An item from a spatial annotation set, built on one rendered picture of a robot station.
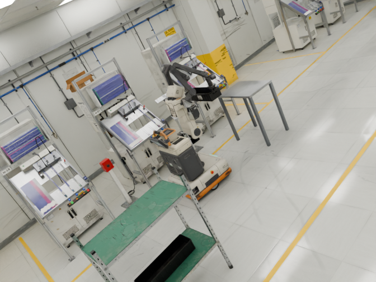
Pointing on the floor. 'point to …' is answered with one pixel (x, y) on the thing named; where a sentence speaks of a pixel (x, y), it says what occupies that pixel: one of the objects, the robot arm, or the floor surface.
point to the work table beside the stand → (243, 89)
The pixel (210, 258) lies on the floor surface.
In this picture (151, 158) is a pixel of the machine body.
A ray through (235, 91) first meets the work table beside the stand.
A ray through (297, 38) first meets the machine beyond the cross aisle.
